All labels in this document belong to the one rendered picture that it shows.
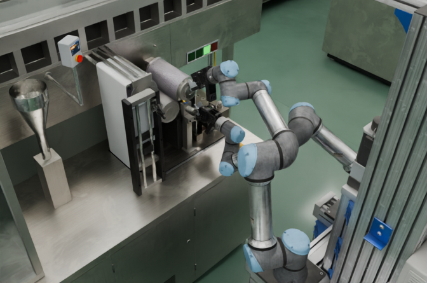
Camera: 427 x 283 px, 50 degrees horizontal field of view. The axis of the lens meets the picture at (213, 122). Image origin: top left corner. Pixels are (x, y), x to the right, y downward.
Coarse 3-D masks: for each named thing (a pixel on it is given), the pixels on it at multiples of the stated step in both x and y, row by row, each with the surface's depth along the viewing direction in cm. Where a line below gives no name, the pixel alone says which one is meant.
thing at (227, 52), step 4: (232, 44) 314; (224, 48) 316; (228, 48) 314; (232, 48) 317; (224, 52) 318; (228, 52) 316; (232, 52) 319; (224, 56) 319; (228, 56) 318; (232, 56) 321; (224, 60) 321; (220, 96) 343; (220, 100) 345
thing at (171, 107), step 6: (162, 96) 226; (168, 96) 229; (162, 102) 223; (168, 102) 222; (174, 102) 225; (162, 108) 221; (168, 108) 225; (174, 108) 228; (168, 114) 226; (174, 114) 230; (162, 120) 225; (168, 120) 229
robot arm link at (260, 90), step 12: (252, 84) 198; (264, 84) 199; (252, 96) 197; (264, 96) 192; (264, 108) 188; (276, 108) 188; (264, 120) 186; (276, 120) 182; (276, 132) 177; (288, 132) 175; (288, 144) 170; (288, 156) 168
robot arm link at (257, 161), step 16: (256, 144) 169; (272, 144) 169; (240, 160) 171; (256, 160) 165; (272, 160) 166; (256, 176) 167; (272, 176) 170; (256, 192) 171; (256, 208) 174; (256, 224) 176; (272, 224) 179; (256, 240) 178; (272, 240) 179; (256, 256) 178; (272, 256) 179; (256, 272) 181
